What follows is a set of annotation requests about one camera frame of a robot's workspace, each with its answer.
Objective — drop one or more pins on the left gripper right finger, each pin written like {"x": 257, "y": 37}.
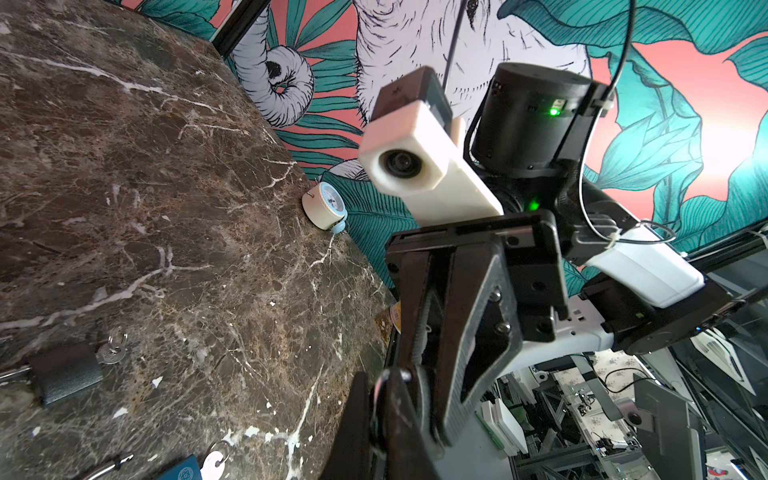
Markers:
{"x": 408, "y": 443}

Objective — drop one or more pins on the blue padlock right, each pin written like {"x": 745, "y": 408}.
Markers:
{"x": 211, "y": 467}

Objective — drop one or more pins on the right black frame post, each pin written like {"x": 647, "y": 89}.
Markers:
{"x": 236, "y": 24}

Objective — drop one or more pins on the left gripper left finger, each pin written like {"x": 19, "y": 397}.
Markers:
{"x": 352, "y": 452}

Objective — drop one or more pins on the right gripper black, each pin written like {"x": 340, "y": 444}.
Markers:
{"x": 486, "y": 285}

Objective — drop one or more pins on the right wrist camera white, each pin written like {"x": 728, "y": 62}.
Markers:
{"x": 412, "y": 149}

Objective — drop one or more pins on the small alarm clock teal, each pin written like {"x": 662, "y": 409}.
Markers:
{"x": 325, "y": 208}

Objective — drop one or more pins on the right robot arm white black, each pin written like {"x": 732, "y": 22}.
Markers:
{"x": 527, "y": 143}

